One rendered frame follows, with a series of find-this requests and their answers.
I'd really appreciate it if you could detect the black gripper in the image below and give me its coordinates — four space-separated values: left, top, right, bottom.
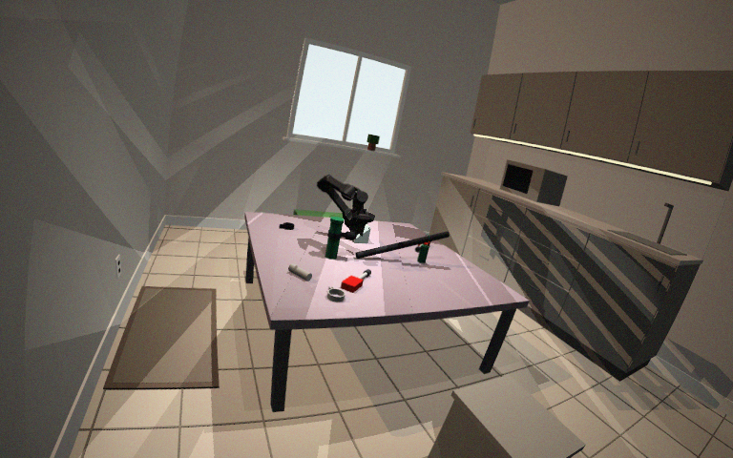
346 206 370 239

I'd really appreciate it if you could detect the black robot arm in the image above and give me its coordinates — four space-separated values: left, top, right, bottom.
317 175 375 227

